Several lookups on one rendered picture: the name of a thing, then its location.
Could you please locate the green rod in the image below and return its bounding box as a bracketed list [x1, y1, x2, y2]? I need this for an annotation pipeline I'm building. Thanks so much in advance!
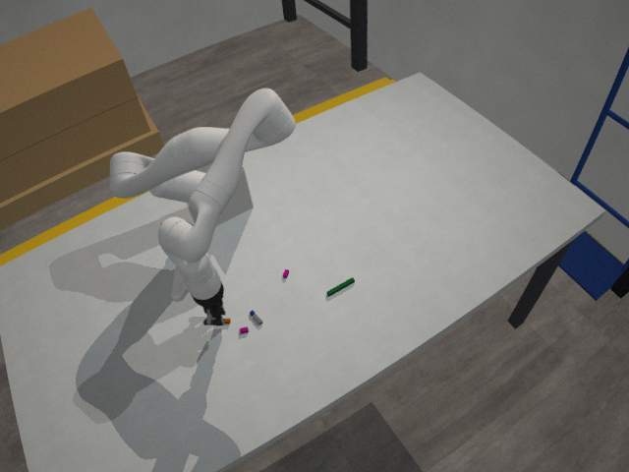
[327, 277, 355, 296]

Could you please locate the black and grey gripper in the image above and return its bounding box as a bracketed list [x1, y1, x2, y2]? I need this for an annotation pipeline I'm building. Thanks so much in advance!
[192, 282, 225, 325]

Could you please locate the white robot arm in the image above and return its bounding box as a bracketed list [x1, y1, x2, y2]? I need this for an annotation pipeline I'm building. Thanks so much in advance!
[110, 88, 296, 302]

